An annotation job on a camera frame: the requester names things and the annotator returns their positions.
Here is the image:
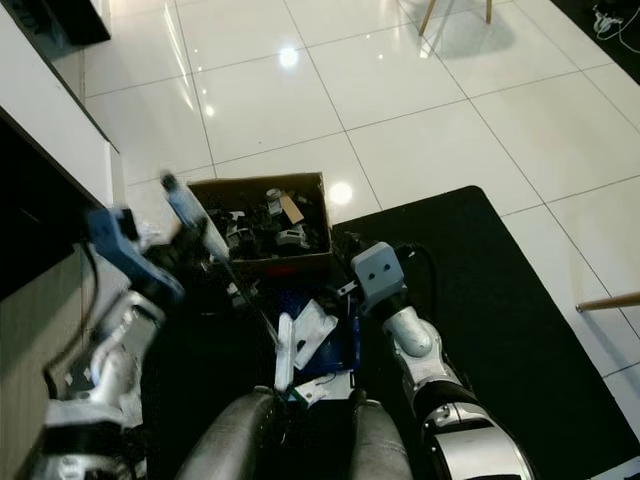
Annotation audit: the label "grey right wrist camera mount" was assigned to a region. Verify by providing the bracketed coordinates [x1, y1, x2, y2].
[351, 241, 407, 313]

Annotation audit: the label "grey right robot leg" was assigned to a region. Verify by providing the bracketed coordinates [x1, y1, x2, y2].
[350, 398, 413, 480]

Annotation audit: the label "white cable on dark rug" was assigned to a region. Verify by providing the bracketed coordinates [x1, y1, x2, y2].
[588, 3, 633, 39]

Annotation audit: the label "wooden furniture leg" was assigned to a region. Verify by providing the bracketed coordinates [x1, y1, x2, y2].
[576, 292, 640, 314]

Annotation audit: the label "wooden chair legs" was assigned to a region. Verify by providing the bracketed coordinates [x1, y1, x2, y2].
[418, 0, 495, 37]

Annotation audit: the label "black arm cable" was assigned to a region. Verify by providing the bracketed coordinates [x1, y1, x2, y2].
[46, 240, 93, 397]

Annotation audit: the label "white cabinet with black front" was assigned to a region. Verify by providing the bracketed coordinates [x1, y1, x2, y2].
[0, 0, 127, 301]

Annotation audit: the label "black object on cabinet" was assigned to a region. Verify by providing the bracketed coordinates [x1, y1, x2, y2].
[4, 0, 113, 47]

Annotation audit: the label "brown cardboard scrap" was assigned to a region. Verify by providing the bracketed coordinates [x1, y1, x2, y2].
[279, 193, 307, 225]

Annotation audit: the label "grey robot leg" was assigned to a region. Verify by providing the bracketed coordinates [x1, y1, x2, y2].
[350, 398, 413, 480]
[178, 388, 279, 480]

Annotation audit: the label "black floor mat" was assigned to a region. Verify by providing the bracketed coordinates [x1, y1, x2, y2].
[145, 185, 614, 480]

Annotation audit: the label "white and blue hand brush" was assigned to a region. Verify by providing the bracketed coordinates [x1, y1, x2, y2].
[159, 173, 277, 339]

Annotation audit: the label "grey left robot leg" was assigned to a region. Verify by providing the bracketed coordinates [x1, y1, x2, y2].
[178, 388, 279, 480]

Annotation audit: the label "brown cardboard box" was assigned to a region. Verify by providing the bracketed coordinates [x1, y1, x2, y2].
[187, 172, 337, 279]

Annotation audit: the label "grey metal part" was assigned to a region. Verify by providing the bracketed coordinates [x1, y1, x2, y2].
[275, 226, 313, 251]

